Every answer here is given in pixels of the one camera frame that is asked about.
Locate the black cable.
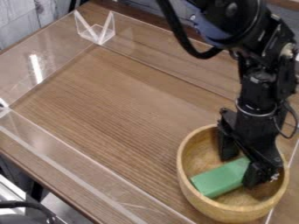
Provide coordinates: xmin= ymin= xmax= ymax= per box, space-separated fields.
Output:
xmin=0 ymin=200 xmax=58 ymax=224

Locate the green rectangular block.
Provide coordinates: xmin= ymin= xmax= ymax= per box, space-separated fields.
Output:
xmin=190 ymin=157 xmax=250 ymax=199

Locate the clear acrylic enclosure wall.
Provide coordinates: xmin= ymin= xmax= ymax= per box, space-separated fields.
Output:
xmin=0 ymin=16 xmax=240 ymax=224

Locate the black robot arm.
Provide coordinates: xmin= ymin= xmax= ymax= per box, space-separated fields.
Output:
xmin=186 ymin=0 xmax=298 ymax=188

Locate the clear acrylic corner bracket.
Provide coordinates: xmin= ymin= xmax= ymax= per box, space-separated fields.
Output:
xmin=74 ymin=10 xmax=116 ymax=46

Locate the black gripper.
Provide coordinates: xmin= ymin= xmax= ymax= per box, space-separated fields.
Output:
xmin=218 ymin=103 xmax=286 ymax=188

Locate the brown wooden bowl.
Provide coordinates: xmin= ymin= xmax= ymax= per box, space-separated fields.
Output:
xmin=176 ymin=124 xmax=290 ymax=224

